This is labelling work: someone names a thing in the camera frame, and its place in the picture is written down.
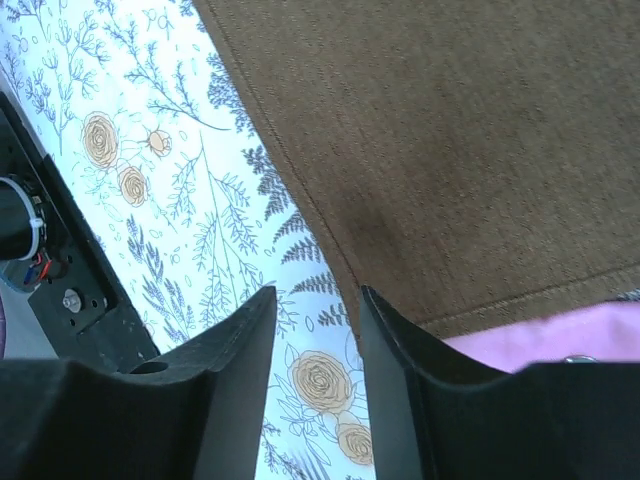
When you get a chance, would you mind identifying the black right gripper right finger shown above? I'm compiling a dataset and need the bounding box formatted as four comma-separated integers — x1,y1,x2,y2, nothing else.
360,286,639,479

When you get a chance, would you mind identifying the silver spoon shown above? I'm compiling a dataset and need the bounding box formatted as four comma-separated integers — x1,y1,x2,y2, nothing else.
564,355,596,364

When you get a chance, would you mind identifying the brown cloth napkin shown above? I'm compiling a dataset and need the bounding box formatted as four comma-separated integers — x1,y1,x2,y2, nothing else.
196,1,639,337

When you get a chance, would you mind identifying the floral tablecloth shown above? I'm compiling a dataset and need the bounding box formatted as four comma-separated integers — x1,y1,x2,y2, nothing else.
1,1,375,479

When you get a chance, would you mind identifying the pink floral placemat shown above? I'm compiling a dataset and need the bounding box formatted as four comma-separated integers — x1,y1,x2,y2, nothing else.
445,301,639,372

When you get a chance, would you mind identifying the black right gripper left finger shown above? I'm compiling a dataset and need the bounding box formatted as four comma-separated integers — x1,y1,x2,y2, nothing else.
1,286,277,479

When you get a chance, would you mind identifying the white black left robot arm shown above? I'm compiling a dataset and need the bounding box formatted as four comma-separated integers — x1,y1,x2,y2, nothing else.
1,174,52,294

